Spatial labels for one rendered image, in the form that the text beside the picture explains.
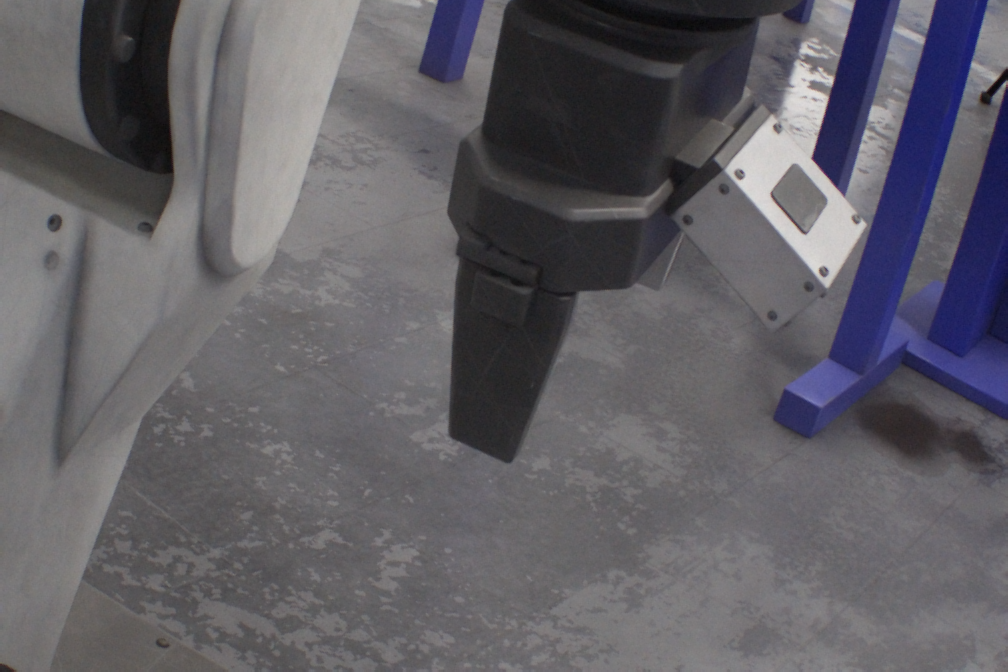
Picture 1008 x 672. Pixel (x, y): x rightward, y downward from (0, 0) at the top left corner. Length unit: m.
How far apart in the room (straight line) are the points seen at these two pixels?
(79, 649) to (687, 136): 0.54
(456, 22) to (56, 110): 2.00
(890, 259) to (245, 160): 1.35
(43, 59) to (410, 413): 1.11
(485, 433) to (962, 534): 1.29
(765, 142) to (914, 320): 1.72
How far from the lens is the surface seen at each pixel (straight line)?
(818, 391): 1.83
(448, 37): 2.55
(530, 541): 1.48
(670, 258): 0.56
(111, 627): 0.93
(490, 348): 0.47
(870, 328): 1.89
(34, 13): 0.55
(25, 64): 0.56
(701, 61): 0.45
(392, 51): 2.66
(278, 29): 0.55
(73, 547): 0.67
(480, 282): 0.45
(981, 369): 2.12
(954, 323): 2.12
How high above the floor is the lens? 0.76
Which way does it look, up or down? 24 degrees down
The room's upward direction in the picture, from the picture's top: 16 degrees clockwise
